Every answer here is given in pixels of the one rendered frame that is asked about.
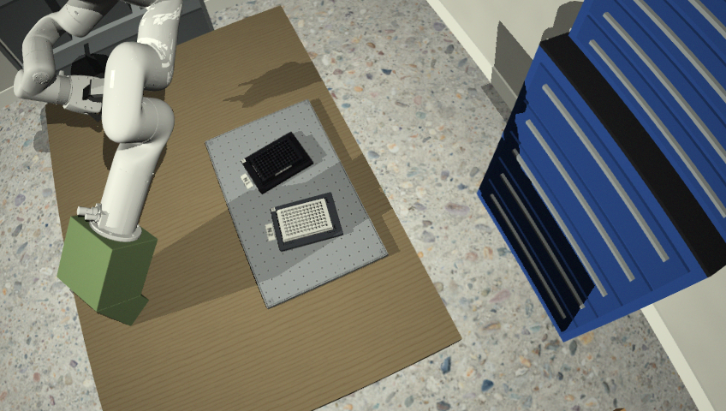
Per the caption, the white label with n1 text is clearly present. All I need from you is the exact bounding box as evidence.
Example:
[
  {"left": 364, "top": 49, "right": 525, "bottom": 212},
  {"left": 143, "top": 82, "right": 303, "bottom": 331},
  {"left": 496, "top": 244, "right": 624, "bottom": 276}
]
[{"left": 241, "top": 174, "right": 253, "bottom": 189}]

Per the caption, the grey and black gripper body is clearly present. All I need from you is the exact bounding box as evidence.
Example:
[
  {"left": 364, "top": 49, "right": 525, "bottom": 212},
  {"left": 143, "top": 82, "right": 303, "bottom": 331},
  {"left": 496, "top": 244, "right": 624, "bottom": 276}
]
[{"left": 63, "top": 75, "right": 103, "bottom": 115}]

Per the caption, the white n2 label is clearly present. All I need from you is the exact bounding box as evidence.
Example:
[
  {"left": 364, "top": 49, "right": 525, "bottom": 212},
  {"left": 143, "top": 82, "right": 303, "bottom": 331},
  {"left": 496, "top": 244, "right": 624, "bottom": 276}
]
[{"left": 265, "top": 223, "right": 276, "bottom": 241}]

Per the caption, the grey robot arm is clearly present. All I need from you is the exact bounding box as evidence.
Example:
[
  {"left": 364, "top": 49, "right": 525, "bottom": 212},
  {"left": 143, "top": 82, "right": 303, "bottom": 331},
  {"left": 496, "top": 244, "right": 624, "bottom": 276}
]
[{"left": 14, "top": 0, "right": 183, "bottom": 242}]

